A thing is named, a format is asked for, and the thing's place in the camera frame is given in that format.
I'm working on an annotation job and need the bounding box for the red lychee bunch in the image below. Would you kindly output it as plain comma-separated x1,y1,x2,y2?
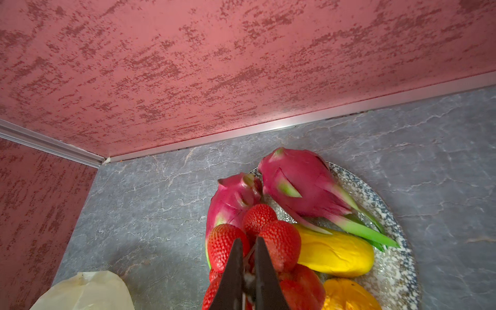
202,203,326,309

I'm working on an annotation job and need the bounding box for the fruit print plastic bag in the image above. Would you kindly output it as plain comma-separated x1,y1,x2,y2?
31,271,134,310

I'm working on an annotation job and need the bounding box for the pink dragon fruit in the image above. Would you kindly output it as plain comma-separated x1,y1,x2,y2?
258,147,399,250
205,173,262,267

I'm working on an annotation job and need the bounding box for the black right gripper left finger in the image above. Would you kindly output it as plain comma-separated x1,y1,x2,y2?
209,238,244,310

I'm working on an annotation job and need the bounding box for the aluminium corner post left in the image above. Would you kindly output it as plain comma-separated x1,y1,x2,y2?
1,120,107,169

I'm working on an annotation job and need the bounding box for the orange yellow fruit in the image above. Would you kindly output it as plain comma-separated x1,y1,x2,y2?
323,278,382,310

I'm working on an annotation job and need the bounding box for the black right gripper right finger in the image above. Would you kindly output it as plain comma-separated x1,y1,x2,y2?
254,237,290,310

